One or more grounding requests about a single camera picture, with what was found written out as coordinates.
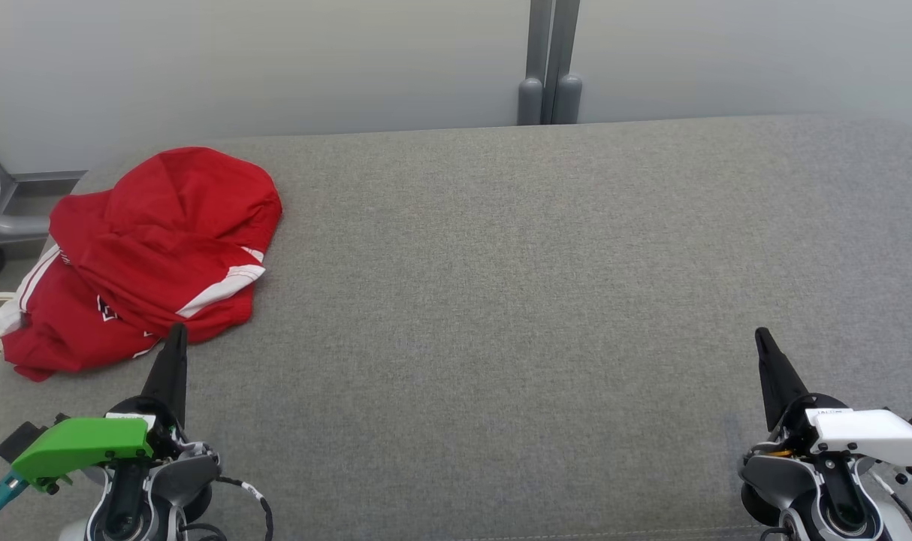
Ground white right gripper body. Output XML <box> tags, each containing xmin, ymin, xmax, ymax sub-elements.
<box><xmin>770</xmin><ymin>392</ymin><xmax>912</xmax><ymax>473</ymax></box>

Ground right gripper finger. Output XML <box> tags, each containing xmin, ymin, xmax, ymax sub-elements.
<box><xmin>754</xmin><ymin>327</ymin><xmax>810</xmax><ymax>434</ymax></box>

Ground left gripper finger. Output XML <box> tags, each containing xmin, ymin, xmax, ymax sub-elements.
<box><xmin>142</xmin><ymin>323</ymin><xmax>189</xmax><ymax>431</ymax></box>

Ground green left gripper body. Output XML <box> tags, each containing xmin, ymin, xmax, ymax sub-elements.
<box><xmin>11</xmin><ymin>395</ymin><xmax>185</xmax><ymax>494</ymax></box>

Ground red basketball jersey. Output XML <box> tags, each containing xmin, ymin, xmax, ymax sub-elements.
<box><xmin>0</xmin><ymin>239</ymin><xmax>165</xmax><ymax>382</ymax></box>

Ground red shorts with white stripe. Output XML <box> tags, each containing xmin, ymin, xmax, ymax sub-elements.
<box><xmin>49</xmin><ymin>147</ymin><xmax>283</xmax><ymax>344</ymax></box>

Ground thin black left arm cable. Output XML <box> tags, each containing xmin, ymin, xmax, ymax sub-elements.
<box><xmin>178</xmin><ymin>475</ymin><xmax>275</xmax><ymax>541</ymax></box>

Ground grey partition post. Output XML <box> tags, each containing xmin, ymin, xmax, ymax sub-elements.
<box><xmin>552</xmin><ymin>0</ymin><xmax>583</xmax><ymax>125</ymax></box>
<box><xmin>518</xmin><ymin>0</ymin><xmax>556</xmax><ymax>125</ymax></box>

